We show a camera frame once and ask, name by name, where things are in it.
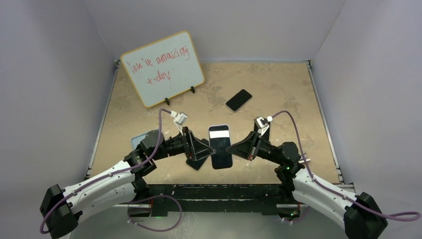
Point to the black phone case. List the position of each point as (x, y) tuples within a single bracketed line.
[(265, 136)]

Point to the white board with yellow frame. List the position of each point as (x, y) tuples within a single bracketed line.
[(163, 69)]

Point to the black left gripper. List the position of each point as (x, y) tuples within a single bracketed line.
[(193, 148)]

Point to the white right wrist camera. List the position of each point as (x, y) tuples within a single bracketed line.
[(263, 124)]

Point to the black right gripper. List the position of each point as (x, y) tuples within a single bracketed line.
[(248, 148)]

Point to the black phone with white sticker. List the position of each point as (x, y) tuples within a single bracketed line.
[(196, 165)]

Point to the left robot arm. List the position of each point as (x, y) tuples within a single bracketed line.
[(64, 208)]

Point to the lavender phone case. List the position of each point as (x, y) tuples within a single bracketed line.
[(220, 146)]

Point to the light blue phone case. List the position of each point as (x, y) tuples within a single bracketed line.
[(135, 141)]

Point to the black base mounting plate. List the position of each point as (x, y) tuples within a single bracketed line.
[(266, 199)]

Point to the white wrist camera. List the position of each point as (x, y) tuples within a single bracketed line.
[(263, 124), (179, 118)]

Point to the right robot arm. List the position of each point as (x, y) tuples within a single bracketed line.
[(338, 204)]

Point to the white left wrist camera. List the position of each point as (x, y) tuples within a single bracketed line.
[(179, 118)]

